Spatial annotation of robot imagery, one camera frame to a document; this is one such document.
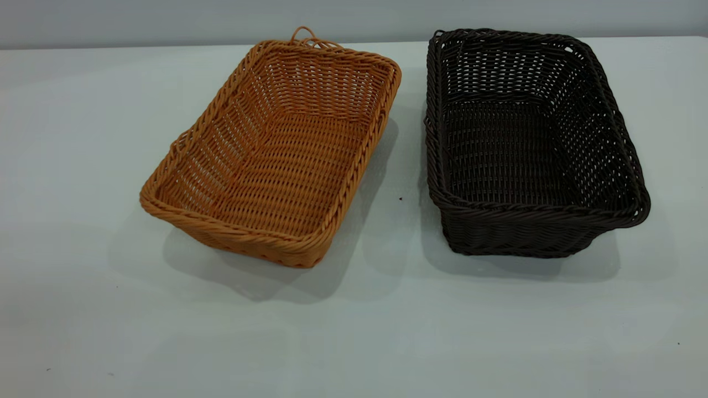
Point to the dark brown wicker basket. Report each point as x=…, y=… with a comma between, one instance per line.
x=498, y=155

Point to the light brown wicker basket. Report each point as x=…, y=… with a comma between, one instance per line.
x=287, y=166

